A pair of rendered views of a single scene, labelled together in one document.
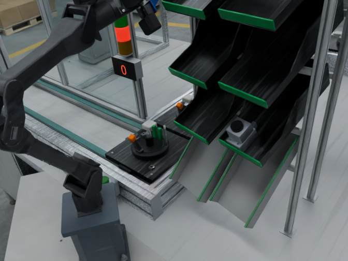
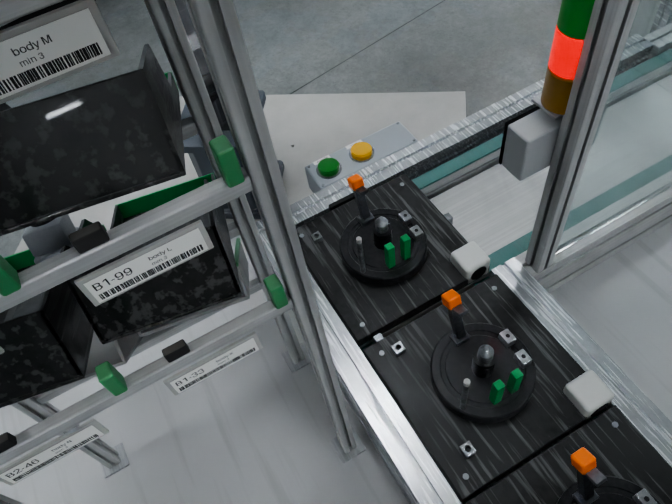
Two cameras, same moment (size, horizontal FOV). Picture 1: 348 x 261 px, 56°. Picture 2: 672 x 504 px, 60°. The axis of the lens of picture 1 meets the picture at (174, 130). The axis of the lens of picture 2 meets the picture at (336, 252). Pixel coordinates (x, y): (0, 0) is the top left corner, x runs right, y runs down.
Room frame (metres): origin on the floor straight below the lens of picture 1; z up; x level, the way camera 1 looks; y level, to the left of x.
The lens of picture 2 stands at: (1.13, -0.43, 1.75)
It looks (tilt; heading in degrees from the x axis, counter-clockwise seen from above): 54 degrees down; 116
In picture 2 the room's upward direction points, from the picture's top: 11 degrees counter-clockwise
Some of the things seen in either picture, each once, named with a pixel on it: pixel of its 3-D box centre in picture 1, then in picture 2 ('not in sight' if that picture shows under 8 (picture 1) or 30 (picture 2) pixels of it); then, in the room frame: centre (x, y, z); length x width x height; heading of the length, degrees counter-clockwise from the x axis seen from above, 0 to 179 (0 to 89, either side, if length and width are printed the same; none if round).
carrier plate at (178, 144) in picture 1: (150, 150); (384, 252); (0.96, 0.09, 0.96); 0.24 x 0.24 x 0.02; 47
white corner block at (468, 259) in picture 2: (149, 127); (469, 263); (1.10, 0.10, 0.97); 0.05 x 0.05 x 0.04; 47
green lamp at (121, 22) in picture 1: (120, 18); (587, 3); (1.18, 0.15, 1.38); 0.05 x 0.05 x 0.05
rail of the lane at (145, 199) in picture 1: (75, 154); (464, 147); (1.04, 0.40, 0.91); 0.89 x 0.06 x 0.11; 47
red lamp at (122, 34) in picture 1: (122, 32); (576, 46); (1.18, 0.15, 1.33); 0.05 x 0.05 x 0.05
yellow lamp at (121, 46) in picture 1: (125, 46); (566, 84); (1.18, 0.15, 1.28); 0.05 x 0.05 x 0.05
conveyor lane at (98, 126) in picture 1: (106, 131); (535, 201); (1.18, 0.29, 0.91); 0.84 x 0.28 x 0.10; 47
